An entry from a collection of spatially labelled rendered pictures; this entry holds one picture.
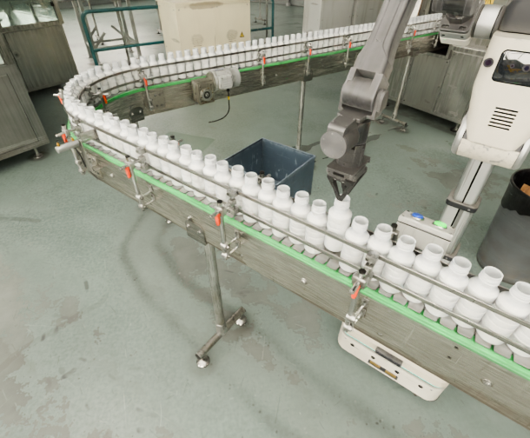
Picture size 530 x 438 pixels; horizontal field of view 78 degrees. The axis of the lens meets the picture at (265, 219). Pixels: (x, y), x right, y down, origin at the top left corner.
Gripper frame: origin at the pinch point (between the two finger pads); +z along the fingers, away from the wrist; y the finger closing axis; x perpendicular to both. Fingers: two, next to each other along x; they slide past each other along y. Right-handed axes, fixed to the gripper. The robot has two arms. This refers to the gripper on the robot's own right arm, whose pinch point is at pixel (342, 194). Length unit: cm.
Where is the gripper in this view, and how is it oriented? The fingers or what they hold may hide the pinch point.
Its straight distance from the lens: 83.4
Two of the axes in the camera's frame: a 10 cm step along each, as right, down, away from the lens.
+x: 8.0, 3.8, -4.6
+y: -6.0, 5.1, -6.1
